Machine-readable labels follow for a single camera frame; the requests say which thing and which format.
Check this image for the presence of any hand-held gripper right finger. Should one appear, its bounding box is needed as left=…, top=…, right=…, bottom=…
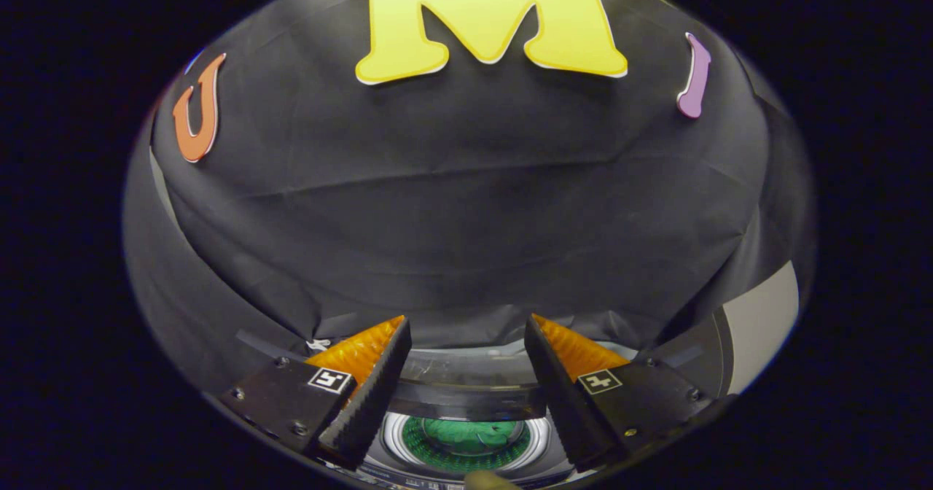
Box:
left=524, top=314, right=714, bottom=473

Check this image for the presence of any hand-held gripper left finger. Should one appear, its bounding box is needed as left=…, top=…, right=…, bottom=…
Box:
left=217, top=315, right=413, bottom=470

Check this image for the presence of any grey washing machine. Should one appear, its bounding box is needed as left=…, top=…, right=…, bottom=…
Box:
left=361, top=402, right=584, bottom=489

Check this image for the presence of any green shirt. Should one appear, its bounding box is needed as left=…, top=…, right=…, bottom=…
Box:
left=402, top=417, right=531, bottom=473

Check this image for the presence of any black backdrop cloth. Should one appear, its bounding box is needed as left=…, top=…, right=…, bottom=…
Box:
left=122, top=0, right=817, bottom=396

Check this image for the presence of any beige cabinet with grey top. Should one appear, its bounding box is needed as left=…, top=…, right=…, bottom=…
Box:
left=656, top=260, right=800, bottom=396

